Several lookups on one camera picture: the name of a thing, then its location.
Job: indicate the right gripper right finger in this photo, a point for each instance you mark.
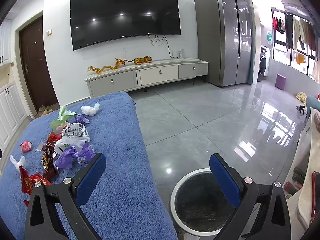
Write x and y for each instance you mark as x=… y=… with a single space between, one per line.
x=261 y=210

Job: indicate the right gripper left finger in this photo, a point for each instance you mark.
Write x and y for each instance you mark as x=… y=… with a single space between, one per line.
x=42 y=220

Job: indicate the purple plastic bag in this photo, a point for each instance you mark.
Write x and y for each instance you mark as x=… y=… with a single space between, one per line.
x=83 y=156

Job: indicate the red snack wrapper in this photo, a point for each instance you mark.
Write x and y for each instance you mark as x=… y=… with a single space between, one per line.
x=28 y=181

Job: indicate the white round trash bin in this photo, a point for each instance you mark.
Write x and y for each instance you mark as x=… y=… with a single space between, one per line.
x=198 y=206

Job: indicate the dark red snack bag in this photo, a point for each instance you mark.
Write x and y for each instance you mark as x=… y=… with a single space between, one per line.
x=47 y=161

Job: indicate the white crumpled tissue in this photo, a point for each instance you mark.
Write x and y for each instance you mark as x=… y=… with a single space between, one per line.
x=22 y=162

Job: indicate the blue fuzzy blanket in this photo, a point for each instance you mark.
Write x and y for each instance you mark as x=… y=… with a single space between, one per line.
x=125 y=203

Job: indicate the black white printed paper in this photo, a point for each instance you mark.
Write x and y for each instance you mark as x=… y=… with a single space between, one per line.
x=75 y=131

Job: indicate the red phone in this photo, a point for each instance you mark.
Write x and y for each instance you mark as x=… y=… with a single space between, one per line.
x=315 y=193

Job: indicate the small pink wrapper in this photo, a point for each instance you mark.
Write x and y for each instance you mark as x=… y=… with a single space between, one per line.
x=25 y=146

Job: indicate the small purple plastic wrapper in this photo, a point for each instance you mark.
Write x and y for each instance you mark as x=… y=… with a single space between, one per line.
x=81 y=119

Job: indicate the green crumpled paper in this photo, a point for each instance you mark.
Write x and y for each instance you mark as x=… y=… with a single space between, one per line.
x=63 y=115

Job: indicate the white crumpled plastic bag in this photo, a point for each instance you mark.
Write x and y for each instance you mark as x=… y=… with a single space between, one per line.
x=89 y=110

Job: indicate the pair of slippers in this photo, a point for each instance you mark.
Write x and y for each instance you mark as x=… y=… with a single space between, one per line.
x=45 y=110

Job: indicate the white cabinet doors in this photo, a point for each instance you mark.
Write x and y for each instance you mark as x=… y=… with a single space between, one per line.
x=12 y=111

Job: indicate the grey white TV cabinet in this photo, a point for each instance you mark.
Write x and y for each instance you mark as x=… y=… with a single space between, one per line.
x=133 y=77

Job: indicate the purple stool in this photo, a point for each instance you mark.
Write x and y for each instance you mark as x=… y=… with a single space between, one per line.
x=280 y=82

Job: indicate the golden dragon figurine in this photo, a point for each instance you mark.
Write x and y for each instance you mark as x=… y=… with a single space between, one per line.
x=118 y=63

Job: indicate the golden tiger figurine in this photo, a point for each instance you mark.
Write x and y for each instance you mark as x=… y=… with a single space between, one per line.
x=140 y=60

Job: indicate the dark brown entrance door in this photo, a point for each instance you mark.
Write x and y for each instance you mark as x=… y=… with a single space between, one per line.
x=35 y=67

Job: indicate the washing machine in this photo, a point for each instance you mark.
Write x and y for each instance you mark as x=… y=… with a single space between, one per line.
x=264 y=63

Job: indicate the hanging clothes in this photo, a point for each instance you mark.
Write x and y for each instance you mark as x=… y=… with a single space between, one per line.
x=296 y=39

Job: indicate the grey double-door refrigerator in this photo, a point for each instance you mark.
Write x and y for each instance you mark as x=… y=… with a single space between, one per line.
x=224 y=36

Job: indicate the black wall television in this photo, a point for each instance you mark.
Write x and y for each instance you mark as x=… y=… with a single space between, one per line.
x=96 y=21

